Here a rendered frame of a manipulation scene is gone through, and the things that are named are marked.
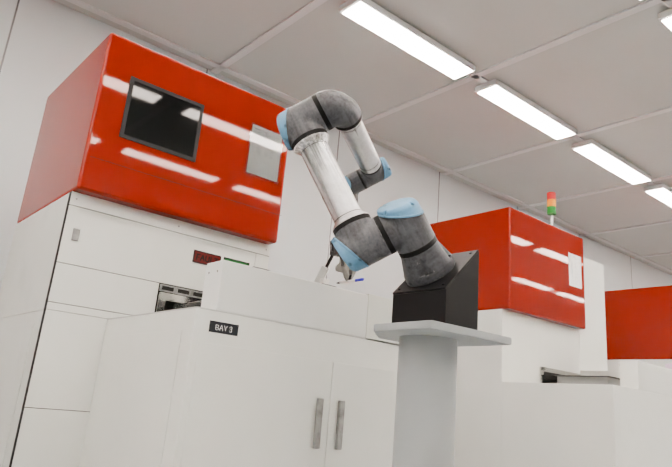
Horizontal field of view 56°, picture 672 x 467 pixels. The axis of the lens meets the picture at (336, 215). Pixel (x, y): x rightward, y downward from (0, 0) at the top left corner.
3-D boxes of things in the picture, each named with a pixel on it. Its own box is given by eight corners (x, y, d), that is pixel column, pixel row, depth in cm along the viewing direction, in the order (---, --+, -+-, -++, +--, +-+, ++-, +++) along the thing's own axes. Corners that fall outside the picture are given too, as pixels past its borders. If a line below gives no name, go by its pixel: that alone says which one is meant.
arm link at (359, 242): (394, 248, 171) (311, 86, 188) (345, 273, 172) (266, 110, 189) (398, 256, 183) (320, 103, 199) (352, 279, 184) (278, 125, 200)
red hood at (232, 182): (15, 224, 267) (47, 96, 284) (190, 264, 315) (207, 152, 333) (77, 187, 210) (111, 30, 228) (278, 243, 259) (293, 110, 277)
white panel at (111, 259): (43, 309, 205) (69, 192, 216) (255, 343, 253) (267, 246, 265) (46, 308, 202) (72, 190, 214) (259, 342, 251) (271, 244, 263)
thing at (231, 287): (199, 311, 179) (206, 263, 183) (346, 338, 212) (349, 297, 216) (215, 309, 172) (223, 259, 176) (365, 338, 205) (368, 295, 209)
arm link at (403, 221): (439, 238, 174) (417, 195, 171) (395, 261, 175) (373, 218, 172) (431, 228, 185) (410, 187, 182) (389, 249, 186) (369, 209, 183)
